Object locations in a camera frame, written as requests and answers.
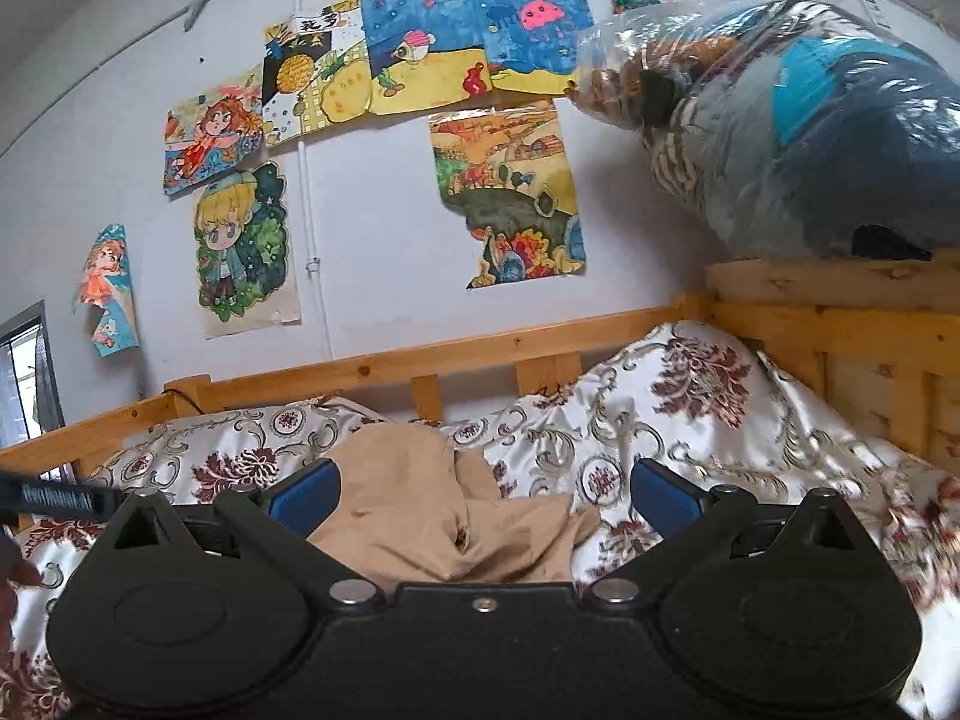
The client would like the wooden bed frame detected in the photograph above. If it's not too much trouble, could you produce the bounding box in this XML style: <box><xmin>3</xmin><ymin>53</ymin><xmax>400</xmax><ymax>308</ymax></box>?
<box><xmin>2</xmin><ymin>259</ymin><xmax>958</xmax><ymax>483</ymax></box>

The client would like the tan large garment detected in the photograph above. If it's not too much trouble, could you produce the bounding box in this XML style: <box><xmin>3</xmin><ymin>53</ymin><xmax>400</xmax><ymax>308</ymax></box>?
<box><xmin>308</xmin><ymin>424</ymin><xmax>601</xmax><ymax>595</ymax></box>

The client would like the blond child drawing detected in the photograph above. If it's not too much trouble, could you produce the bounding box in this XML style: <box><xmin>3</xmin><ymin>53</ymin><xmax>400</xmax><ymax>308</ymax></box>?
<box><xmin>194</xmin><ymin>161</ymin><xmax>301</xmax><ymax>340</ymax></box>

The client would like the small peeling girl drawing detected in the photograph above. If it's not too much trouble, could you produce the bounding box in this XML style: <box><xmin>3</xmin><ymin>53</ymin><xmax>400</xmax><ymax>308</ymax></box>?
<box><xmin>75</xmin><ymin>223</ymin><xmax>140</xmax><ymax>358</ymax></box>

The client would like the person's hand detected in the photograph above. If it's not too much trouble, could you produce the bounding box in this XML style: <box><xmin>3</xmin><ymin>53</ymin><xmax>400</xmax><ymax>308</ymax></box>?
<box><xmin>0</xmin><ymin>532</ymin><xmax>41</xmax><ymax>653</ymax></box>

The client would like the plastic bag of bedding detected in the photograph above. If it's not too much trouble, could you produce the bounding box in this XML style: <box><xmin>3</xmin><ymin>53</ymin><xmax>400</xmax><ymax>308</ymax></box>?
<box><xmin>568</xmin><ymin>0</ymin><xmax>958</xmax><ymax>260</ymax></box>

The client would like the floral satin bedspread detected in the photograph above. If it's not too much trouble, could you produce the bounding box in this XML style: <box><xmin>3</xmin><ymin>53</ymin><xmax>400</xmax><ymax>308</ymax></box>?
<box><xmin>0</xmin><ymin>319</ymin><xmax>960</xmax><ymax>720</ymax></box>

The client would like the landscape flower drawing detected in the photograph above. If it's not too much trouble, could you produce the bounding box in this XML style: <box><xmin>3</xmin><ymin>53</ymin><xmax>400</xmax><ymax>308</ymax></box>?
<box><xmin>428</xmin><ymin>99</ymin><xmax>587</xmax><ymax>289</ymax></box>

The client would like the underwater fish drawing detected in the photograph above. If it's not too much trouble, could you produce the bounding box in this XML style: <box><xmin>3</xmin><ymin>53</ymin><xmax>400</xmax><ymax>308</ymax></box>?
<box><xmin>361</xmin><ymin>0</ymin><xmax>493</xmax><ymax>115</ymax></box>

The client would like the pineapple drawing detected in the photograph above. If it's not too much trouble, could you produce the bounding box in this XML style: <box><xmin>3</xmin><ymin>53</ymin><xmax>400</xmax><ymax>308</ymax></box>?
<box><xmin>262</xmin><ymin>0</ymin><xmax>373</xmax><ymax>148</ymax></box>

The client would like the window with dark frame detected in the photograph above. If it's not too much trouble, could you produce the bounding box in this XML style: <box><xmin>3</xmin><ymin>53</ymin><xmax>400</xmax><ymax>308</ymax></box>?
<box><xmin>2</xmin><ymin>302</ymin><xmax>64</xmax><ymax>449</ymax></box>

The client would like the pink jellyfish drawing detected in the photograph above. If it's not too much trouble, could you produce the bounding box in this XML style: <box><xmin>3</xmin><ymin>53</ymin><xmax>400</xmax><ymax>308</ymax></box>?
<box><xmin>473</xmin><ymin>0</ymin><xmax>592</xmax><ymax>96</ymax></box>

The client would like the red-haired girl drawing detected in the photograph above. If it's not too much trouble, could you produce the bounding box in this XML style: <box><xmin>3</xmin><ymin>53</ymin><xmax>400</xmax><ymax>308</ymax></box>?
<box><xmin>163</xmin><ymin>65</ymin><xmax>263</xmax><ymax>197</ymax></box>

